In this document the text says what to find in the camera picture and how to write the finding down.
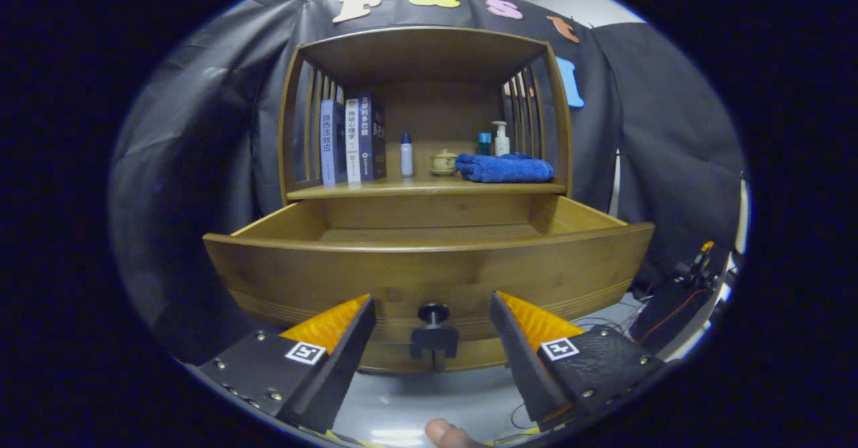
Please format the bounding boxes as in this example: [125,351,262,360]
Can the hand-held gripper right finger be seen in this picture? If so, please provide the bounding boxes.
[488,291,666,432]

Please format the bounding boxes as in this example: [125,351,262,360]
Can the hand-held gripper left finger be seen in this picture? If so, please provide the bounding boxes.
[198,294,377,434]

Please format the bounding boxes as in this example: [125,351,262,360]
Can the wooden drawer with black knob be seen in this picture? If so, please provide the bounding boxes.
[202,195,656,374]

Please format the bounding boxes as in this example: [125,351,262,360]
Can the wooden cabinet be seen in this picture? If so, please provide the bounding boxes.
[278,25,576,204]

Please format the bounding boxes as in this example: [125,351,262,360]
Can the black device with orange tip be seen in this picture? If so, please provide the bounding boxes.
[627,240,731,355]

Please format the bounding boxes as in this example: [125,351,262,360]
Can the folded blue towel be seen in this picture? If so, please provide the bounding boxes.
[455,152,555,184]

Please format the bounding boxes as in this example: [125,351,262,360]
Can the grey blue book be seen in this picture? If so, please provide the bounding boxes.
[320,99,347,186]

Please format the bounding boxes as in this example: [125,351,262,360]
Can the white spine book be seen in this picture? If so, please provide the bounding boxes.
[345,97,363,184]

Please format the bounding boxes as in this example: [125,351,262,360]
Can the dark navy book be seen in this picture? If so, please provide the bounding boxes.
[358,91,387,182]

